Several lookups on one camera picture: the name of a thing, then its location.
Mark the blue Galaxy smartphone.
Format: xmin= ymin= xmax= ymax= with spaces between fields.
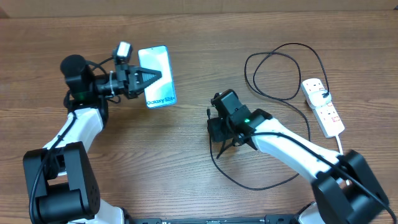
xmin=138 ymin=45 xmax=177 ymax=109

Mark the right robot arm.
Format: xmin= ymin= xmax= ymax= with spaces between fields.
xmin=208 ymin=89 xmax=397 ymax=224

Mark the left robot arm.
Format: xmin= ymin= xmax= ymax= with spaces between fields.
xmin=23 ymin=55 xmax=162 ymax=223

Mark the white charger plug adapter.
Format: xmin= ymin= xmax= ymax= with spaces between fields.
xmin=306 ymin=90 xmax=332 ymax=109

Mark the white power strip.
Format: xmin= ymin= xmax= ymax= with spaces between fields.
xmin=301 ymin=78 xmax=345 ymax=138

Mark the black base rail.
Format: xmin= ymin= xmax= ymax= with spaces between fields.
xmin=126 ymin=214 xmax=299 ymax=224

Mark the white power strip cord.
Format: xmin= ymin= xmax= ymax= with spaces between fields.
xmin=335 ymin=135 xmax=351 ymax=187

